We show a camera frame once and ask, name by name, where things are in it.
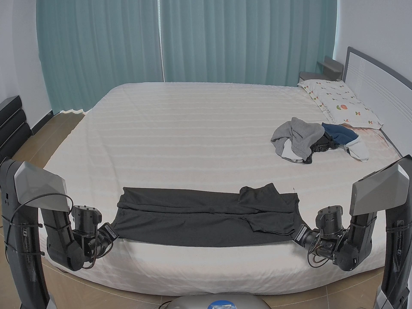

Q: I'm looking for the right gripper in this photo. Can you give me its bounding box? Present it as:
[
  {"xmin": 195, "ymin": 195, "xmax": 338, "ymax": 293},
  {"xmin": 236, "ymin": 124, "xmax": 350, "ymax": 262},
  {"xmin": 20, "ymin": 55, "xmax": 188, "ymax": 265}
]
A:
[{"xmin": 291, "ymin": 224, "xmax": 319, "ymax": 250}]

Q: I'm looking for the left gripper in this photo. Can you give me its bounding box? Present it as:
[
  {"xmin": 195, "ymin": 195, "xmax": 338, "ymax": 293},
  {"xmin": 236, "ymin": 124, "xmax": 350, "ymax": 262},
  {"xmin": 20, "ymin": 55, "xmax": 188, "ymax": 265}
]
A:
[{"xmin": 93, "ymin": 223, "xmax": 120, "ymax": 254}]

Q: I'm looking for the black T-shirt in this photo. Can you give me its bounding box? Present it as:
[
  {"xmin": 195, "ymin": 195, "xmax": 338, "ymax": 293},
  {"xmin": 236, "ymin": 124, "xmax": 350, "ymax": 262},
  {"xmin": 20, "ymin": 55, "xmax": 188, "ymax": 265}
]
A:
[{"xmin": 113, "ymin": 183, "xmax": 306, "ymax": 247}]

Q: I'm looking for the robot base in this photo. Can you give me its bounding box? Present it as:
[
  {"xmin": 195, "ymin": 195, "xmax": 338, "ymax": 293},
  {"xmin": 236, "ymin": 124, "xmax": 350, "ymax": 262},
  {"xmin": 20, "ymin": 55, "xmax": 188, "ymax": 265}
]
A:
[{"xmin": 167, "ymin": 295, "xmax": 269, "ymax": 309}]

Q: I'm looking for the pile of clothes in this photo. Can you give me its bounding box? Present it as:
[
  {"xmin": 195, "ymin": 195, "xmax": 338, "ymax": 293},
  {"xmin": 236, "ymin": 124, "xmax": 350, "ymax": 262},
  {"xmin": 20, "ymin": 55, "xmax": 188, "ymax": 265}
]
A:
[{"xmin": 270, "ymin": 117, "xmax": 370, "ymax": 164}]

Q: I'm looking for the bed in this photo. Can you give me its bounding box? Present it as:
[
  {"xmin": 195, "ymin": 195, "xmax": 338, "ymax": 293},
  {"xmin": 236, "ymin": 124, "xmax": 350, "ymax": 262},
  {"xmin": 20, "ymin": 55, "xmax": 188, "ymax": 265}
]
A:
[{"xmin": 34, "ymin": 46, "xmax": 412, "ymax": 297}]

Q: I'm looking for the white printed pillow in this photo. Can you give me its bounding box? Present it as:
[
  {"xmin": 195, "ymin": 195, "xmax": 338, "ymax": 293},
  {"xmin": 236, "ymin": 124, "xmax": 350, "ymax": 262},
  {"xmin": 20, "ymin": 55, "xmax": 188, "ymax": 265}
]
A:
[{"xmin": 297, "ymin": 79, "xmax": 384, "ymax": 129}]

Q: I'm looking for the black chest of drawers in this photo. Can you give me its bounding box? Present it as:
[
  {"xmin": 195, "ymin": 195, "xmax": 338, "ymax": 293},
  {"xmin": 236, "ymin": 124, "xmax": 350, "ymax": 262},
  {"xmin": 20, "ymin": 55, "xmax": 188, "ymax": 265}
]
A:
[{"xmin": 0, "ymin": 95, "xmax": 33, "ymax": 158}]

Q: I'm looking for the grey bedside table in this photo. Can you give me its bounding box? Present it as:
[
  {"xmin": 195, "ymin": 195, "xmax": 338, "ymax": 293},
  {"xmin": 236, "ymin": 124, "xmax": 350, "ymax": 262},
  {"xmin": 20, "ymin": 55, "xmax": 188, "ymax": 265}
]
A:
[{"xmin": 299, "ymin": 56, "xmax": 344, "ymax": 82}]

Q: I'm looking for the blue-green curtain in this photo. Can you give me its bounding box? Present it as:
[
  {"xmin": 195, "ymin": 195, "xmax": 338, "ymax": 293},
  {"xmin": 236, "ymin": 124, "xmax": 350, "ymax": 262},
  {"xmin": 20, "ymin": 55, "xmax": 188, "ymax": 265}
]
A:
[
  {"xmin": 36, "ymin": 0, "xmax": 165, "ymax": 115},
  {"xmin": 160, "ymin": 0, "xmax": 338, "ymax": 87}
]

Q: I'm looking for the black cable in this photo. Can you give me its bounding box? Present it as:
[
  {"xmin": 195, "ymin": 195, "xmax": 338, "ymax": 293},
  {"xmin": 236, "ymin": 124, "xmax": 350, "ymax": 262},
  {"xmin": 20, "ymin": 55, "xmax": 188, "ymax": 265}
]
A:
[
  {"xmin": 307, "ymin": 247, "xmax": 336, "ymax": 268},
  {"xmin": 5, "ymin": 194, "xmax": 74, "ymax": 237}
]

